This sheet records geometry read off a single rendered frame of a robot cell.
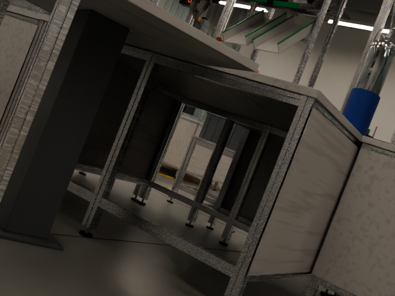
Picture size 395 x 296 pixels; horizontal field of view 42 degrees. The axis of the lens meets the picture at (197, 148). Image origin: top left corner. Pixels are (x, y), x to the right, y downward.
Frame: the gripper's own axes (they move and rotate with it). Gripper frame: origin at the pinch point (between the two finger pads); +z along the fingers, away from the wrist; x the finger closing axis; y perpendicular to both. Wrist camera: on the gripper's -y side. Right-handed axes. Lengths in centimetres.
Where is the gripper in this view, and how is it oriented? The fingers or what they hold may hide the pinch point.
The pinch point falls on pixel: (196, 16)
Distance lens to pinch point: 238.6
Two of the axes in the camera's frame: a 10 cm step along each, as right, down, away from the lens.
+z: -3.7, 9.3, -0.1
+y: -4.8, -1.9, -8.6
